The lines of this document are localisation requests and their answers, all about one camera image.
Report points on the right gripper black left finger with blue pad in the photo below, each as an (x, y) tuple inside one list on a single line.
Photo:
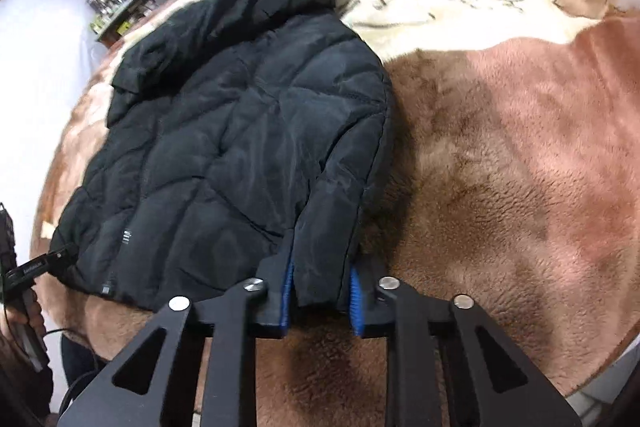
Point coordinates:
[(192, 357)]

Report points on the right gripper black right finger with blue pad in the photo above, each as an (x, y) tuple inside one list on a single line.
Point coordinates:
[(447, 361)]

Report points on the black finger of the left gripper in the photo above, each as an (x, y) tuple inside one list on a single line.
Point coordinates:
[(62, 259)]

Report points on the black puffer jacket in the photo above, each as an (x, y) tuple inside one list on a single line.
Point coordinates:
[(237, 130)]

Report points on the person's left hand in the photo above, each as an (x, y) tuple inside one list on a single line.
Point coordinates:
[(31, 316)]

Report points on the cluttered desk shelf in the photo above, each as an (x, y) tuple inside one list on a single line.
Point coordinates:
[(109, 30)]

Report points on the brown plush patterned blanket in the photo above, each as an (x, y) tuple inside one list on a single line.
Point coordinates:
[(513, 177)]

